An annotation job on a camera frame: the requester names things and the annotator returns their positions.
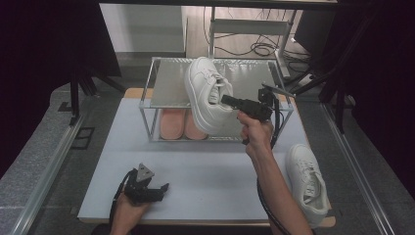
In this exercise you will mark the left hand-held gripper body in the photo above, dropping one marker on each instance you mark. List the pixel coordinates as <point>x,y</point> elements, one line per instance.
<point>137,191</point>

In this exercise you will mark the person's left hand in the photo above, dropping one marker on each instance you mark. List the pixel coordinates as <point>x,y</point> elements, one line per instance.
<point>125,215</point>

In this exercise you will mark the white sneaker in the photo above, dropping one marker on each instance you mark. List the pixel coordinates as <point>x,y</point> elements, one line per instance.
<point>204,98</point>
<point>306,186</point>

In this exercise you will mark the metal floor rail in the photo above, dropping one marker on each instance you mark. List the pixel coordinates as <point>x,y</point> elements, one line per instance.
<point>49,176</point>
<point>355,176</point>

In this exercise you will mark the white cabinet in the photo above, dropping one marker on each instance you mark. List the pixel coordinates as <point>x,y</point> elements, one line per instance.
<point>143,29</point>

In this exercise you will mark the wooden table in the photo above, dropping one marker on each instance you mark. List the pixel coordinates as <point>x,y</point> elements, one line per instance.
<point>133,93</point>

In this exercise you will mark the metal shoe rack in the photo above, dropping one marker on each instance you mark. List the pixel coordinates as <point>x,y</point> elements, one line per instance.
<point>169,84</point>

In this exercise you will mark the person's right hand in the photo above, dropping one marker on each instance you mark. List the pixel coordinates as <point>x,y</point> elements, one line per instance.
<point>257,135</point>

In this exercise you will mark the dark box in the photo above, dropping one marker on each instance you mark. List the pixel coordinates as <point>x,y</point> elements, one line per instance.
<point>314,32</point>

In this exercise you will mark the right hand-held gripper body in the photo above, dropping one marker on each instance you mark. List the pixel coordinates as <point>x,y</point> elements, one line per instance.
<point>257,109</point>

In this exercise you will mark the white desk frame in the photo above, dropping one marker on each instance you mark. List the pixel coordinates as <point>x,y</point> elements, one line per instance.
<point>248,26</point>

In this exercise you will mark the pale table cover sheet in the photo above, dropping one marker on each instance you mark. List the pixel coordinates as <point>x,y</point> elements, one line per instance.
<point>202,176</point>

